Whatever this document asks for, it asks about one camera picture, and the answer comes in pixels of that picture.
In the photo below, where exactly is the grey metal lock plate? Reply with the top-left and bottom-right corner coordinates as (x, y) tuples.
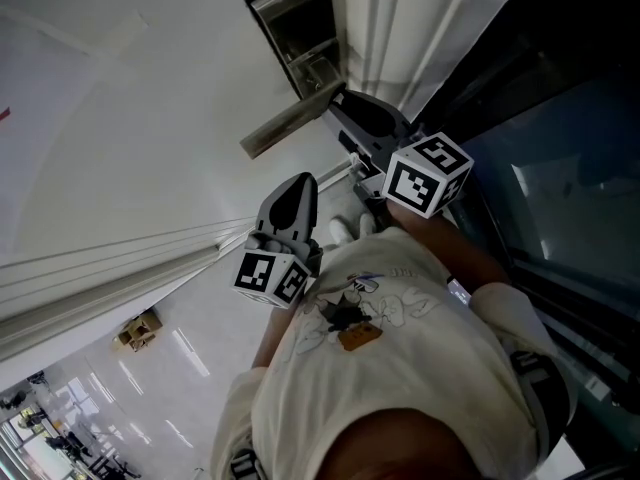
(243, 0), (347, 102)

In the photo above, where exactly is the white door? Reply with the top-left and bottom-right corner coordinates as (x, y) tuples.
(0, 0), (351, 269)

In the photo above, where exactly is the brown cardboard box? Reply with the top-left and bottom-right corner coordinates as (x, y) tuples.
(116, 308), (164, 354)

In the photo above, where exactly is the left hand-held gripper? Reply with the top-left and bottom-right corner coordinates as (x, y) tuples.
(231, 171), (325, 310)

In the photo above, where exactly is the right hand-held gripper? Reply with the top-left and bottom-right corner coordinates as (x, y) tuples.
(326, 89), (476, 218)

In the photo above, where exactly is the grey metal door handle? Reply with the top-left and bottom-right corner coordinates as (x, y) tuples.
(239, 82), (347, 161)

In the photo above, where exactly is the person's left forearm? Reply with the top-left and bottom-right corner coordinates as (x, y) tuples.
(248, 301), (297, 370)

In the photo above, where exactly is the white door frame moulding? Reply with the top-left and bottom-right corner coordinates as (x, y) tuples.
(341, 0), (532, 120)

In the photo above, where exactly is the cream printed t-shirt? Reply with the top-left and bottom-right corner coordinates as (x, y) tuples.
(209, 226), (581, 480)

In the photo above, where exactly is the person's left hand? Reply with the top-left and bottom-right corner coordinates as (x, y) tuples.
(244, 232), (322, 277)

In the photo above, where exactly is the person's right forearm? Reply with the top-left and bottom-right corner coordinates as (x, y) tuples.
(386, 199), (512, 297)

